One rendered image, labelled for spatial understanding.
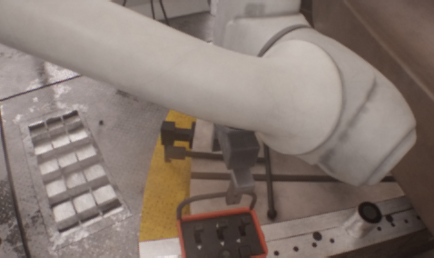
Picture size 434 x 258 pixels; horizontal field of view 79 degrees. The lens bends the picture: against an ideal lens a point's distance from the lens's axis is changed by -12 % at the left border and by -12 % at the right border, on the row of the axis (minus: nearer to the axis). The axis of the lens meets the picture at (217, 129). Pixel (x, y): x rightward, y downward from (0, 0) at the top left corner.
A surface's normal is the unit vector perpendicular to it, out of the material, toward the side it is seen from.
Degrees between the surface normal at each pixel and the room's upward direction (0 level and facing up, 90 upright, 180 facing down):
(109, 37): 50
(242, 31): 72
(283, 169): 0
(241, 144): 0
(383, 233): 0
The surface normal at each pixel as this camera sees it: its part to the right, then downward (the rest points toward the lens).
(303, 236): 0.11, -0.70
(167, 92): -0.12, 0.69
